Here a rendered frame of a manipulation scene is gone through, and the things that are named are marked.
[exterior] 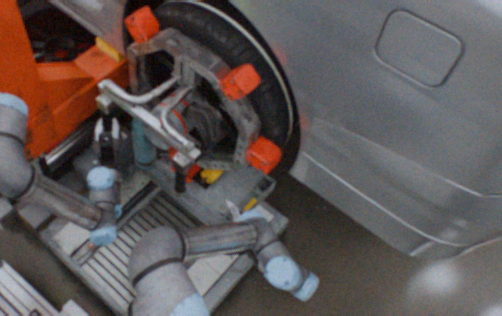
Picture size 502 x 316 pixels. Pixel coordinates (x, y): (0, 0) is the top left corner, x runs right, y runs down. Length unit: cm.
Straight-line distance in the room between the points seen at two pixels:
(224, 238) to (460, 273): 165
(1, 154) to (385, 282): 186
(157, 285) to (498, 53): 79
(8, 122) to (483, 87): 104
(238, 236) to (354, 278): 131
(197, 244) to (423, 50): 64
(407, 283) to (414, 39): 158
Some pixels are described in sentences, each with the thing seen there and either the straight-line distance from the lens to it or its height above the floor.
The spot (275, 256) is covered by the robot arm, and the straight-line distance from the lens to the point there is 140.
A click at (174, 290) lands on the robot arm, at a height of 128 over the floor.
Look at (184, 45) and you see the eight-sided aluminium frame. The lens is 170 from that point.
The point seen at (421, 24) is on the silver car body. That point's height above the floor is 153.
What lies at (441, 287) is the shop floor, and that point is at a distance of 272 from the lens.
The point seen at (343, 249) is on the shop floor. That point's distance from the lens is 264.
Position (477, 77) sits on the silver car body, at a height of 148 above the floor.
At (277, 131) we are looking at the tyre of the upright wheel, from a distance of 174.
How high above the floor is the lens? 232
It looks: 56 degrees down
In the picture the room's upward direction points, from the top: straight up
